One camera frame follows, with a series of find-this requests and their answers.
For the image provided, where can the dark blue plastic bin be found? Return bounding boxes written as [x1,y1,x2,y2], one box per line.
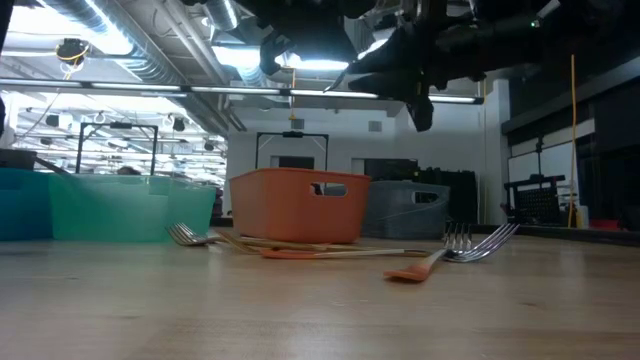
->
[0,167,55,242]

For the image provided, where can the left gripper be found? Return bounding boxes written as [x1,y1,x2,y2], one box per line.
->
[258,0,382,77]

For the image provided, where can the teal plastic bin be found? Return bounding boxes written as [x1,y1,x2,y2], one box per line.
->
[48,173,218,244]

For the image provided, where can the grey plastic bin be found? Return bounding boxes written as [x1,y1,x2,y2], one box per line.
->
[360,179,451,241]

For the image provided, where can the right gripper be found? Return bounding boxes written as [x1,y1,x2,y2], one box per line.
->
[346,0,482,134]

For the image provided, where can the silver ventilation duct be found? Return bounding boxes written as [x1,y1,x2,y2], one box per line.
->
[37,0,241,134]

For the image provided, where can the orange-handled silver fork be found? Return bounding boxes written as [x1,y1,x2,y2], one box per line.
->
[259,222,521,265]
[166,221,321,251]
[382,222,475,283]

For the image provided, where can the long white light bar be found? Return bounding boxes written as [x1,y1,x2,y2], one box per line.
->
[0,77,485,106]

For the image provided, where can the orange plastic bin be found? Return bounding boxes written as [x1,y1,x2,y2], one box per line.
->
[229,167,373,245]

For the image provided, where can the gold fork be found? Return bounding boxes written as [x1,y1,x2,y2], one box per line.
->
[216,229,371,254]

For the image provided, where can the black aluminium table frame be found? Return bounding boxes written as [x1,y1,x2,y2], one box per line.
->
[209,214,640,248]

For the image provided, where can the black equipment rack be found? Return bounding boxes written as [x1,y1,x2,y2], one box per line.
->
[503,134,567,227]

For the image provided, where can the red box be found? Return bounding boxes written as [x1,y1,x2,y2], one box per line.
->
[588,217,622,232]

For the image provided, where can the whiteboard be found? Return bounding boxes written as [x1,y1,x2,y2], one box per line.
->
[507,140,581,201]

